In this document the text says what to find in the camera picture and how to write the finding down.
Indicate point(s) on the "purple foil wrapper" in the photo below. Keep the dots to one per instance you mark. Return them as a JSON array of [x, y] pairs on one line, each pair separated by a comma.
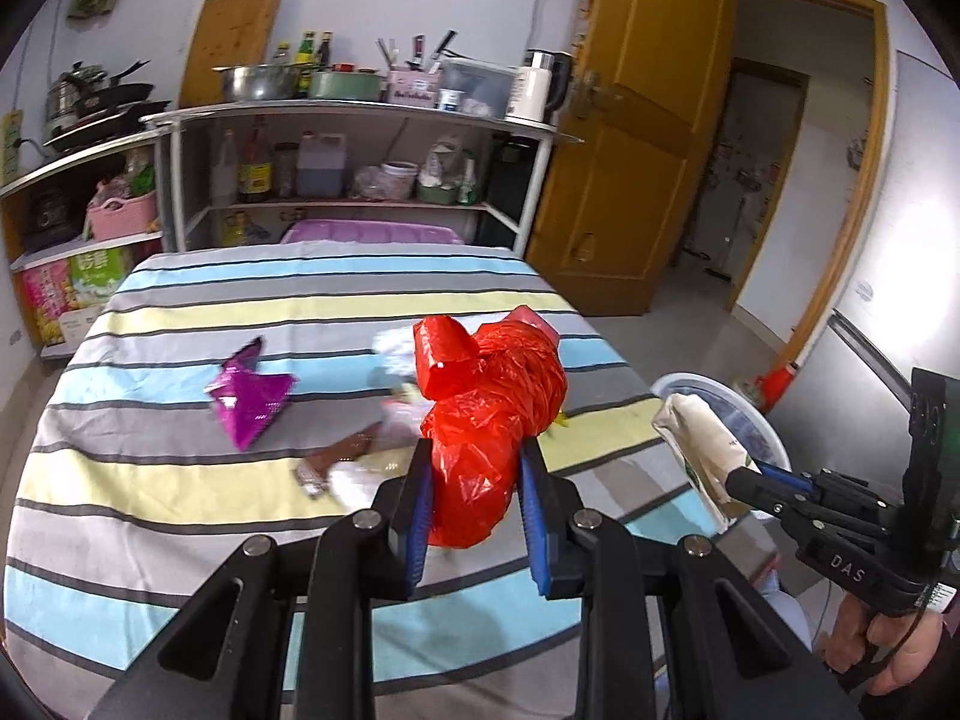
[[251, 397]]

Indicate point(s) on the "wooden door frame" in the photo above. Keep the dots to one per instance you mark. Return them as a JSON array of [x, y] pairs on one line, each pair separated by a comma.
[[870, 165]]

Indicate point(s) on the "clear plastic bin liner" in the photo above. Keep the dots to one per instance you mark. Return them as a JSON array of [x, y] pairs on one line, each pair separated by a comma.
[[754, 431]]

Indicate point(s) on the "small clear sauce bottle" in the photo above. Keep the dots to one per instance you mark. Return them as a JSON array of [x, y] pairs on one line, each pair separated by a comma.
[[281, 55]]

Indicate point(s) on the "white metal shelf rack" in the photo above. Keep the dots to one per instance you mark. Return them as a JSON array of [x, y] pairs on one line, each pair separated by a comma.
[[360, 114]]

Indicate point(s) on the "white printed bag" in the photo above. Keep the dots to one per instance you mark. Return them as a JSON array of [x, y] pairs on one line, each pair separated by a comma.
[[442, 161]]

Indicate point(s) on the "white plastic tub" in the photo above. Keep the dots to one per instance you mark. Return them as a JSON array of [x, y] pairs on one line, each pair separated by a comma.
[[399, 181]]

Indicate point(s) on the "person's right hand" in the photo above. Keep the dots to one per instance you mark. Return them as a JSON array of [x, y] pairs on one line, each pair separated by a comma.
[[851, 634]]

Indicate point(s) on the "soy sauce bottle yellow label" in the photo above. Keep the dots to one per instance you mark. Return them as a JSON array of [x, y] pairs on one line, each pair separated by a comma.
[[255, 172]]

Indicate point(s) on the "green glass sauce bottle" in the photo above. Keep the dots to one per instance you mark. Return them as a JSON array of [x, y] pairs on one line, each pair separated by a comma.
[[305, 49]]

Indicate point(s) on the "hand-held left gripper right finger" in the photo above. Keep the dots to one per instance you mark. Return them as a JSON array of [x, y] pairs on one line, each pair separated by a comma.
[[535, 517]]

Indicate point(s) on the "steel pot with lid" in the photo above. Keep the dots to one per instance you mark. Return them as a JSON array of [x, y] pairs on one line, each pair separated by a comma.
[[75, 94]]

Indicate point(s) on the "crumpled clear plastic bag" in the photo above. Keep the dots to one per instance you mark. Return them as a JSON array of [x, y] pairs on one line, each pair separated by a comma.
[[369, 184]]

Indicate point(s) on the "black cabinet appliance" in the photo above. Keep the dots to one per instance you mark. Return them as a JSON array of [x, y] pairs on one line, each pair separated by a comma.
[[514, 187]]

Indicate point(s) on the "striped tablecloth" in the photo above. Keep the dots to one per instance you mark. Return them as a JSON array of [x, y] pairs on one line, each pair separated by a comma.
[[187, 540]]

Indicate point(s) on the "wooden cutting board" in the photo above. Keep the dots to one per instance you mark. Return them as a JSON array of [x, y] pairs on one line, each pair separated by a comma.
[[229, 41]]

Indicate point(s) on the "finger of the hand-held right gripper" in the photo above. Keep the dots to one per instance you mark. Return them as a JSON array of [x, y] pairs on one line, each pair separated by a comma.
[[784, 476], [750, 491]]

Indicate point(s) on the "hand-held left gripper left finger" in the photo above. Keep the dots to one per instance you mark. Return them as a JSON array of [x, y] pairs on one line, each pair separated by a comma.
[[417, 517]]

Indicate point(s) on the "clear tall bottle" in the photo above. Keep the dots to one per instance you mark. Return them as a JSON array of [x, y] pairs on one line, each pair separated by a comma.
[[224, 172]]

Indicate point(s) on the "wooden door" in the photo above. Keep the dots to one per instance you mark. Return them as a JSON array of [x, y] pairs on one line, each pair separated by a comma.
[[630, 187]]

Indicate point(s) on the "green yellow wrapper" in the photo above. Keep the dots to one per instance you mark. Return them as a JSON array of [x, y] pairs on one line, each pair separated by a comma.
[[559, 420]]

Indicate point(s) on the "colourful cardboard box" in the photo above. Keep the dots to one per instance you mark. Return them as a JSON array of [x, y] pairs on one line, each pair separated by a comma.
[[75, 292]]

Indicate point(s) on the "black rice cooker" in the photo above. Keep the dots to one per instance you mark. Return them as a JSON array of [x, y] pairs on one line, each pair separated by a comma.
[[49, 214]]

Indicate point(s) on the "steel mixing bowl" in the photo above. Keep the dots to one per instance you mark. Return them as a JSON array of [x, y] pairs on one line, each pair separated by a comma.
[[259, 82]]

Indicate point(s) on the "white electric kettle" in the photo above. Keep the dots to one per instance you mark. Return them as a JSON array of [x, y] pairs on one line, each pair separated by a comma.
[[529, 90]]

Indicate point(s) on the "black wok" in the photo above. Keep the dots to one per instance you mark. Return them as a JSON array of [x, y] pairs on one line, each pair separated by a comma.
[[105, 124]]

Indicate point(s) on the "pink plastic basket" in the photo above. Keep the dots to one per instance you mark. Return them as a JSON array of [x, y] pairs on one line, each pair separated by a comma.
[[124, 219]]

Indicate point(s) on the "green enamel pot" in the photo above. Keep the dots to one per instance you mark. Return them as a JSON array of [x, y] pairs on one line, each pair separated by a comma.
[[345, 84]]

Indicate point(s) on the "red thermos flask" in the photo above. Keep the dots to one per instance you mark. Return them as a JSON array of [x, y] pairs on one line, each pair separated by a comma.
[[776, 388]]

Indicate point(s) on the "green bottle white label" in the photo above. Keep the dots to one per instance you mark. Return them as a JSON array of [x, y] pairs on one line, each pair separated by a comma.
[[468, 184]]

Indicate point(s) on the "white side shelf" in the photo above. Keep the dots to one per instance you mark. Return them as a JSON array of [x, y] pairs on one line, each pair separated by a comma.
[[75, 165]]

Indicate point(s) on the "dark sauce bottle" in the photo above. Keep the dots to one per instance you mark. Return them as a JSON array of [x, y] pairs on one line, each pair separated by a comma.
[[324, 49]]

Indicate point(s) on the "clear plastic storage box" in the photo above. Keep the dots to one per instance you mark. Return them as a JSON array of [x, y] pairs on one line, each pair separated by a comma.
[[480, 86]]

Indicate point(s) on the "brown glass jar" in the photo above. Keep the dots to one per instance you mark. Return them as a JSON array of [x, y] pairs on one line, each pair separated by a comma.
[[286, 172]]

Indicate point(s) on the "silver refrigerator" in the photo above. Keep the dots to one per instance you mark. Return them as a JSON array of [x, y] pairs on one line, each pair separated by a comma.
[[907, 240]]

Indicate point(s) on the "red plastic bag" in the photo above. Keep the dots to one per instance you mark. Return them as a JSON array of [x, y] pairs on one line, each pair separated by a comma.
[[480, 420]]

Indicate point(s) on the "yellow cooking oil bottle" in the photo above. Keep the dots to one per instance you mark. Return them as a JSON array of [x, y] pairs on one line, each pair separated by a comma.
[[244, 229]]

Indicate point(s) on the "pale green bowl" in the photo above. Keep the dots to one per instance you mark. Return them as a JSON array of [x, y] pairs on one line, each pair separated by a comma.
[[436, 195]]

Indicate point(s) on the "pink knife holder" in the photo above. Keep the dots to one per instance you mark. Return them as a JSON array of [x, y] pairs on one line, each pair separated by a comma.
[[412, 88]]

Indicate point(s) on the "pale quilted packet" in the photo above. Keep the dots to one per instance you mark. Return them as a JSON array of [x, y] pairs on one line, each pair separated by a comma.
[[391, 351]]

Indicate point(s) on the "white round trash bin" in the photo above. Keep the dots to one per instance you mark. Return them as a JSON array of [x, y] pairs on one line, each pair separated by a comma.
[[720, 382]]

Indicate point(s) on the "purple plastic lid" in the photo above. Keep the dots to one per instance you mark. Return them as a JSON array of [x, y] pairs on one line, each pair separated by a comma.
[[371, 231]]

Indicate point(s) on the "brown snack wrapper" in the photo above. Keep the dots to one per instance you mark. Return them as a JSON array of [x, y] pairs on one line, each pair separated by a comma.
[[349, 450]]

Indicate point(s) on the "dark liquid plastic jug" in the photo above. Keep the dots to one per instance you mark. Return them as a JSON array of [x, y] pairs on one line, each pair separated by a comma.
[[321, 169]]

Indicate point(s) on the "black frying pan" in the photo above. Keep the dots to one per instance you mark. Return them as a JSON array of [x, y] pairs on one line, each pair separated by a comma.
[[124, 90]]

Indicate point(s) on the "cream paper packet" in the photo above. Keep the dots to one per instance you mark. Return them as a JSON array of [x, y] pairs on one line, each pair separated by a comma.
[[697, 435]]

